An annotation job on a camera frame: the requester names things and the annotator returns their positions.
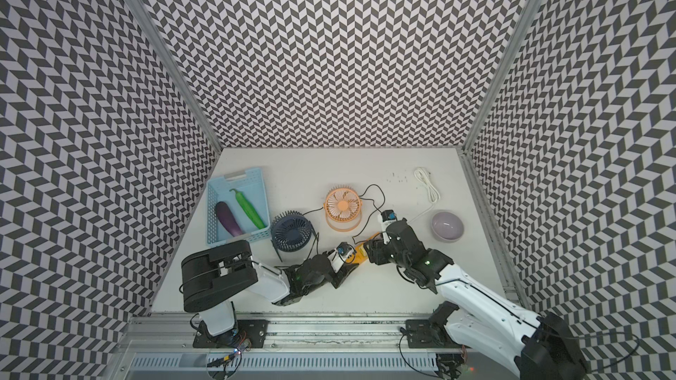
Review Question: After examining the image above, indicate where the white power strip cord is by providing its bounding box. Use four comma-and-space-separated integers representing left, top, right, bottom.
400, 166, 442, 225

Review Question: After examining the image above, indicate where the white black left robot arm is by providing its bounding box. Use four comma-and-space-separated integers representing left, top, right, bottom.
179, 240, 359, 338

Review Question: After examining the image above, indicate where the aluminium corner post right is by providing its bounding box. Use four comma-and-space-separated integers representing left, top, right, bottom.
462, 0, 544, 154

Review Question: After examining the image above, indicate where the dark blue desk fan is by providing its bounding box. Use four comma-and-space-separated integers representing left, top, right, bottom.
270, 210, 317, 260

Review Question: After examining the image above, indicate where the orange power strip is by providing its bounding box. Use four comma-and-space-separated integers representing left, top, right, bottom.
348, 233, 382, 265

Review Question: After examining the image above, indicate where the black blue fan cable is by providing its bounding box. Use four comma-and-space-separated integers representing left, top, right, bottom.
300, 207, 326, 265

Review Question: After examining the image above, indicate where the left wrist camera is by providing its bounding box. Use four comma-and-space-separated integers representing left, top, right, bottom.
336, 242, 356, 264

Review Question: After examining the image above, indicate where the aluminium corner post left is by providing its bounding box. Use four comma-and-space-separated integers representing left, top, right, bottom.
124, 0, 223, 154

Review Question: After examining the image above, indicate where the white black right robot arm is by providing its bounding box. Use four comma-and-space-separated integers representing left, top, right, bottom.
364, 210, 588, 379

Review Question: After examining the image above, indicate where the green toy pepper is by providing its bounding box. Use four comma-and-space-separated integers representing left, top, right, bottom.
231, 188, 266, 230

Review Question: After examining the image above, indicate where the orange desk fan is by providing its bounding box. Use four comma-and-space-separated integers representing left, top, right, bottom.
323, 186, 363, 232

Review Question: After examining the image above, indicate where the purple toy eggplant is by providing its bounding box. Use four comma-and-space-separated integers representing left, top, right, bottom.
215, 202, 245, 238

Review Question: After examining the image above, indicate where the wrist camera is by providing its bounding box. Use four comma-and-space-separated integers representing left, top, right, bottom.
336, 242, 356, 264
380, 209, 397, 222

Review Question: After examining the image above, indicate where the light blue plastic basket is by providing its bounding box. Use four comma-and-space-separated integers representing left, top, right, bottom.
206, 167, 271, 247

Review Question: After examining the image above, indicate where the lilac bowl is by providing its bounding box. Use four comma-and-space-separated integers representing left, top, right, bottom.
431, 211, 465, 242

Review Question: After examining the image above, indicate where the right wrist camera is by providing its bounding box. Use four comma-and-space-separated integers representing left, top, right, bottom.
380, 209, 397, 222

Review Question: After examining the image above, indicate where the aluminium front rail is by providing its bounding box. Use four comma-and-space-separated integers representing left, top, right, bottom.
113, 313, 550, 380

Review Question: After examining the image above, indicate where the aluminium corner post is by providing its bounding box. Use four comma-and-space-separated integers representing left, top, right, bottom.
462, 0, 544, 154
124, 0, 223, 154

